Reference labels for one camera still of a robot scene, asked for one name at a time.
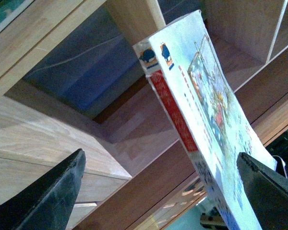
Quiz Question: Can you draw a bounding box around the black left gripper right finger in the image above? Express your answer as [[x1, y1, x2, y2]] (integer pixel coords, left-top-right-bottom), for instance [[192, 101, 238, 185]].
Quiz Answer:
[[236, 152, 288, 230]]

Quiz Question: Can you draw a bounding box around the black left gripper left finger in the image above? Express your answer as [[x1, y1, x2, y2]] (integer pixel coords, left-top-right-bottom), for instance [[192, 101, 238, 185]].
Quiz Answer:
[[0, 149, 86, 230]]

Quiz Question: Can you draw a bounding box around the white illustrated paperback book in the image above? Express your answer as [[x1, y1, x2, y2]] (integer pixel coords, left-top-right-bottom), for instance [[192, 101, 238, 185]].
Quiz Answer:
[[133, 10, 276, 230]]

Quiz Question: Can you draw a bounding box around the wooden bookshelf unit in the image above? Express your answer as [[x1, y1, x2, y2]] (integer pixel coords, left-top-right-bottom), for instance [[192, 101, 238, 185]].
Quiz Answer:
[[0, 0, 288, 230]]

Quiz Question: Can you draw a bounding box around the grey pleated curtain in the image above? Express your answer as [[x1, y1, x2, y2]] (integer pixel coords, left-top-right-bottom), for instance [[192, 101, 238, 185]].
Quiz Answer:
[[23, 6, 144, 118]]

